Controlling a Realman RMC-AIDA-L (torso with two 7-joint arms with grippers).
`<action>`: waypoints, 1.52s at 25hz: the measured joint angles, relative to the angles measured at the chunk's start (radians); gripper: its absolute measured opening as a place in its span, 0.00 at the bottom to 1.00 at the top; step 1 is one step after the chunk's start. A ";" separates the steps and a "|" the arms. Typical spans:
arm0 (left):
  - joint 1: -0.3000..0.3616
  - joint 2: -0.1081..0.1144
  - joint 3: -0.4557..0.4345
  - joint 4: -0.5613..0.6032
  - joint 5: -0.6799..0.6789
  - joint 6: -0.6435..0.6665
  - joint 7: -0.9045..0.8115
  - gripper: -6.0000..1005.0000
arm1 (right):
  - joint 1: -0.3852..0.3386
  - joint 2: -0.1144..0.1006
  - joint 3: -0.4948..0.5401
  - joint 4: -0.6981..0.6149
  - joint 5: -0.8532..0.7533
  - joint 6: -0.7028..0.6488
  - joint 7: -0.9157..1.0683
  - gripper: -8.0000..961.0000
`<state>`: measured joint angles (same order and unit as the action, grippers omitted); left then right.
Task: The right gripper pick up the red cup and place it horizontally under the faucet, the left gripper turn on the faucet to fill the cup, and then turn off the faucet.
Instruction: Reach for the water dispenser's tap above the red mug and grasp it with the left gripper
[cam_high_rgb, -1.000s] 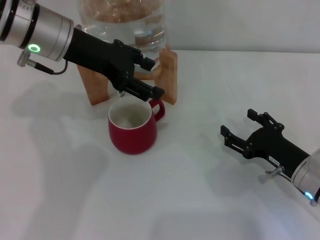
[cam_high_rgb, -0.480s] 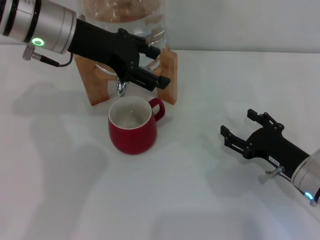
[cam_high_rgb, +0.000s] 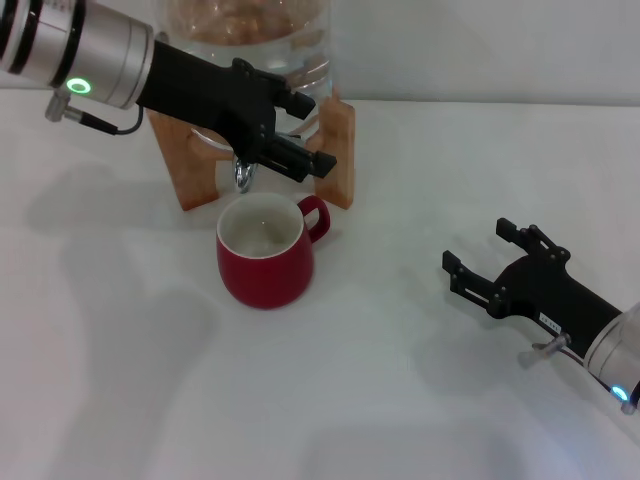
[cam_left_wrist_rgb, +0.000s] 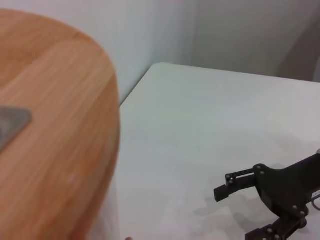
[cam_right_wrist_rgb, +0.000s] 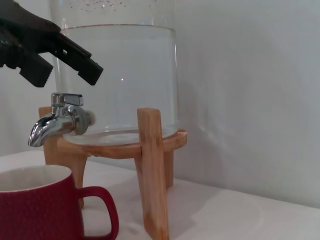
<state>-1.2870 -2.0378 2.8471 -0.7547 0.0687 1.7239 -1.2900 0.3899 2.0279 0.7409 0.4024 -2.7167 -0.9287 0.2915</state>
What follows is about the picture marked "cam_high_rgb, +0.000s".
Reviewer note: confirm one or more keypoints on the red ceramic cup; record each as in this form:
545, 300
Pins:
265, 275

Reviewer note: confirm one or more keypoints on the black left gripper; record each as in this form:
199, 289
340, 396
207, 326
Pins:
210, 95

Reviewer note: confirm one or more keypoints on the wooden jar stand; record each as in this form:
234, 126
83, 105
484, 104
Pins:
192, 170

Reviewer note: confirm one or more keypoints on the clear glass water jar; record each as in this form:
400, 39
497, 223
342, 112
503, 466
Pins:
280, 30

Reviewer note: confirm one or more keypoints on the chrome faucet tap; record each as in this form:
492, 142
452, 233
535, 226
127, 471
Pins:
244, 177

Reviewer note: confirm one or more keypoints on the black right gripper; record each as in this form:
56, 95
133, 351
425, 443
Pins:
550, 295

